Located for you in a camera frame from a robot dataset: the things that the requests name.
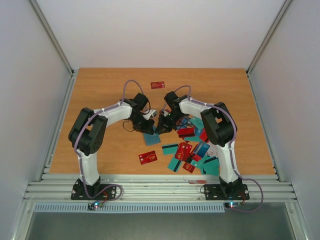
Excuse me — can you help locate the teal card holder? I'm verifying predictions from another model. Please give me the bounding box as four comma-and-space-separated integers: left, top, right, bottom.
142, 133, 161, 146

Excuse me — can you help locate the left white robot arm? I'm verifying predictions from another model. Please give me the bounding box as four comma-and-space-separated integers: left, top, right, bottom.
68, 93, 155, 202

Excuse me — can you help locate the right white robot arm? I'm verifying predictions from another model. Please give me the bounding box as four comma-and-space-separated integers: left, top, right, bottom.
155, 91, 243, 200

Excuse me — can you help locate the teal card left stripe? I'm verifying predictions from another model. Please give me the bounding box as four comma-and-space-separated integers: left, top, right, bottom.
161, 143, 179, 155

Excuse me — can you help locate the red VIP card under pile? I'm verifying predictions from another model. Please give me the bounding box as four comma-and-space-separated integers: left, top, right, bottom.
174, 142, 193, 162

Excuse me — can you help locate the teal card upper pile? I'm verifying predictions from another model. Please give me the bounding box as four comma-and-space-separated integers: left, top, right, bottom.
189, 117, 204, 130

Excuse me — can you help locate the teal card black stripe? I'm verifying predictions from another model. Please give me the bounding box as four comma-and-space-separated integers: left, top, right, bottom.
167, 156, 182, 173

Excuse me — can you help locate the lone red VIP card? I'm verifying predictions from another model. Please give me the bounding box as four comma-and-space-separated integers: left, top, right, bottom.
150, 81, 165, 89

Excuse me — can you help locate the blue white card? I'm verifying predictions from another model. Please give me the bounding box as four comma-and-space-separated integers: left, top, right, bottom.
192, 141, 210, 158

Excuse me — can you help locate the red card bottom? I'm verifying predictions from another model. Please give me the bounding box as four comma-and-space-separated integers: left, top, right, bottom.
182, 162, 196, 174

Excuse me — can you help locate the teal card bottom right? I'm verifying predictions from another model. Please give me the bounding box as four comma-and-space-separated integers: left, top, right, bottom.
200, 156, 220, 176

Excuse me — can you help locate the left small circuit board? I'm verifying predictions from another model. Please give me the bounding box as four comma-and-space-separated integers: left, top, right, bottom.
87, 202, 104, 211

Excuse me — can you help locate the small circuit board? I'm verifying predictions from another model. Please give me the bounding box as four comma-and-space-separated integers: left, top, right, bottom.
224, 202, 242, 209
87, 202, 104, 211

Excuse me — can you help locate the right small circuit board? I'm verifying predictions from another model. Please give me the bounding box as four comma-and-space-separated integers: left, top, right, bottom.
224, 202, 242, 209

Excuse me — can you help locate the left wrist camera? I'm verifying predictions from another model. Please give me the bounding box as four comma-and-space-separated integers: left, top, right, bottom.
142, 109, 158, 120

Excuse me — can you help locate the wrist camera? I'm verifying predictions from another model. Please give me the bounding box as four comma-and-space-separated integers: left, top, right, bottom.
142, 109, 158, 120
159, 109, 170, 117

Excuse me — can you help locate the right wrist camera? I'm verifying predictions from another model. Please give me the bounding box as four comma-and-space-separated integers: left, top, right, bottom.
159, 109, 170, 117

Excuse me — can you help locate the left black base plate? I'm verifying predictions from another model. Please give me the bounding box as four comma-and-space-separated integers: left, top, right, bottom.
70, 180, 118, 201

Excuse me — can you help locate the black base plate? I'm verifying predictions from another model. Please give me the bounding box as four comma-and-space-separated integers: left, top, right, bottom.
70, 180, 118, 201
201, 184, 250, 201

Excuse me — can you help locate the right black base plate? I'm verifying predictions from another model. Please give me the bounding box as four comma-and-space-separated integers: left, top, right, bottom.
201, 184, 250, 201

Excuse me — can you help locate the aluminium rail platform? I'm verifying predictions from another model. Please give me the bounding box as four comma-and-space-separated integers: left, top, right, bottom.
23, 173, 298, 203

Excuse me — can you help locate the left aluminium frame post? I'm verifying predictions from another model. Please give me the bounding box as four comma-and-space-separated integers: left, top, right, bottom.
28, 0, 74, 76

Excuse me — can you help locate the aluminium frame post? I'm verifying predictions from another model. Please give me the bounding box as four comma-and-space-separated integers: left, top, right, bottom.
246, 0, 293, 77
28, 0, 74, 76

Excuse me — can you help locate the blue slotted cable duct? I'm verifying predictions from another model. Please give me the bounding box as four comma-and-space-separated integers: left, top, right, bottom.
34, 202, 225, 214

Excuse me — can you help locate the right aluminium frame post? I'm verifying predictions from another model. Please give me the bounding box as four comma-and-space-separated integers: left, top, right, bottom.
246, 0, 293, 77

